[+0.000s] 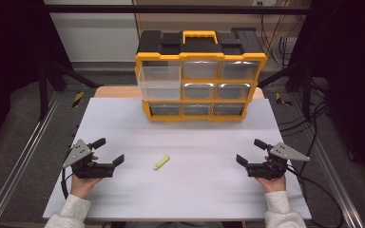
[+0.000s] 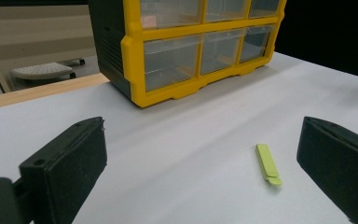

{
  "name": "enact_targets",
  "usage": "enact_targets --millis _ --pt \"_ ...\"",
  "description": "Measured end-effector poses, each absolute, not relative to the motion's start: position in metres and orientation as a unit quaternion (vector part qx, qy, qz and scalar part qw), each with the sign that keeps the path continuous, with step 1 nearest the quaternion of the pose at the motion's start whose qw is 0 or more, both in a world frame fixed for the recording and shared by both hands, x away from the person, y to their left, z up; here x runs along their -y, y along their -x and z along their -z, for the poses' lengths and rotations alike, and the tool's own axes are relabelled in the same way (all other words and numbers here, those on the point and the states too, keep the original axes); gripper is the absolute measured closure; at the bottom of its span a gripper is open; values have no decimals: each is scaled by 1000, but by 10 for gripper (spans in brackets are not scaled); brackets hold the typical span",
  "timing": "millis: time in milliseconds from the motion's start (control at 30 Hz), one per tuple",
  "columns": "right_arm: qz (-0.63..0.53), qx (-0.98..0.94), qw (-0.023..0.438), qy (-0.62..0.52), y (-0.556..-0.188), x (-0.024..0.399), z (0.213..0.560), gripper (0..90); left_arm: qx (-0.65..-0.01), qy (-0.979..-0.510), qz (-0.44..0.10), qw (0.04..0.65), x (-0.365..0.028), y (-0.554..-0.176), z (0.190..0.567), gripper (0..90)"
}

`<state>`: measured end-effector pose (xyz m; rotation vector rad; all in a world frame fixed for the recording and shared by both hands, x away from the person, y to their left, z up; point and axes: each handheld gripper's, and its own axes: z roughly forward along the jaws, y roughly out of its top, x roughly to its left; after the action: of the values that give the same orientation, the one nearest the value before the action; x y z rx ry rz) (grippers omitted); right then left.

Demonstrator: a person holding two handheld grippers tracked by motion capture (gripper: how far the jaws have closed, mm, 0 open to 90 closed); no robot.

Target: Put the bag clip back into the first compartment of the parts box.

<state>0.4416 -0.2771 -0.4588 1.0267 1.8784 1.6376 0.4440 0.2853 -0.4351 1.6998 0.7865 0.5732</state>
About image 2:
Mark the light green clip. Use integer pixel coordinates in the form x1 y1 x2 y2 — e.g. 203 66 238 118
255 143 283 188

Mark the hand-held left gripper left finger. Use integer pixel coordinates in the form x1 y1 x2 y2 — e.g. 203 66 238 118
18 116 108 224

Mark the clear plastic drawer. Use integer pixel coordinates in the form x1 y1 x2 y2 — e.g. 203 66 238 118
240 24 274 63
200 28 244 76
249 0 281 19
140 0 203 30
205 0 252 22
143 35 200 92

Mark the grey chair base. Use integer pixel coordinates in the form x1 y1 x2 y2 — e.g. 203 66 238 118
9 57 86 81

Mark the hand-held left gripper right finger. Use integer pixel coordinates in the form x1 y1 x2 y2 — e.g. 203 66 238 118
296 116 358 224

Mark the yellow and black drawer cabinet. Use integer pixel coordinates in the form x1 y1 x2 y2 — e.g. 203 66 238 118
88 0 288 108

